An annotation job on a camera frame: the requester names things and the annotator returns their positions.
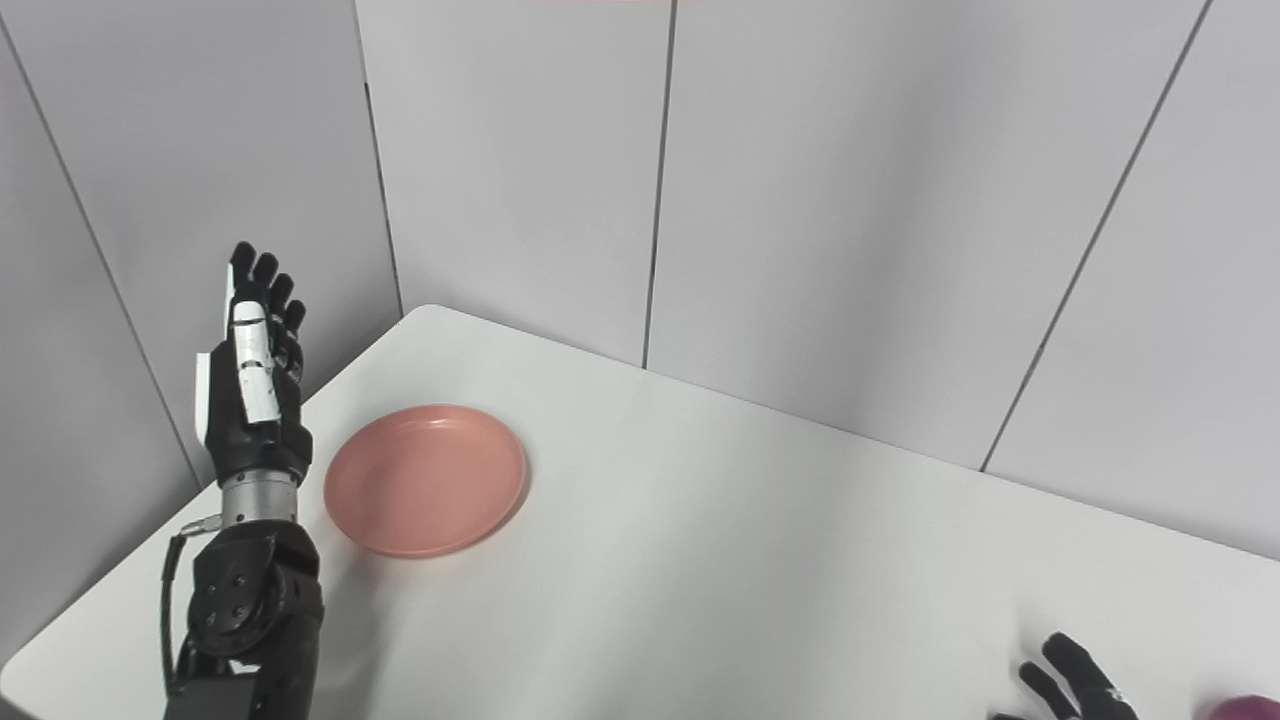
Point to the purple red onion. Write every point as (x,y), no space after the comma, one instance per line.
(1248,709)

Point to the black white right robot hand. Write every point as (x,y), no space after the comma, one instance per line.
(1080,685)

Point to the pink round plate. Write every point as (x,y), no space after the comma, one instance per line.
(425,480)

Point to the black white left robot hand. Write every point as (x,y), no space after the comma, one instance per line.
(255,400)

